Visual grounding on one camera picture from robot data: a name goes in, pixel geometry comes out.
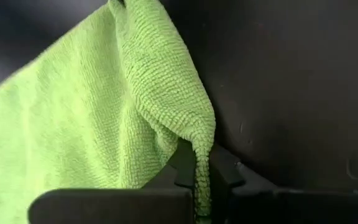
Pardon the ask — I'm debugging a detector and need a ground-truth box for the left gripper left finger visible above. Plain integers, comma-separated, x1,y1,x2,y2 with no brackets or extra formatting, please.
28,139,196,224

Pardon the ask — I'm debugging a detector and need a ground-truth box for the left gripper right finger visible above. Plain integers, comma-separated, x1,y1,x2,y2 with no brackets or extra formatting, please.
211,143,358,224

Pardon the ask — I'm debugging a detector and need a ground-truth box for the green microfiber towel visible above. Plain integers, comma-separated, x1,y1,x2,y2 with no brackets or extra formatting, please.
0,0,216,224

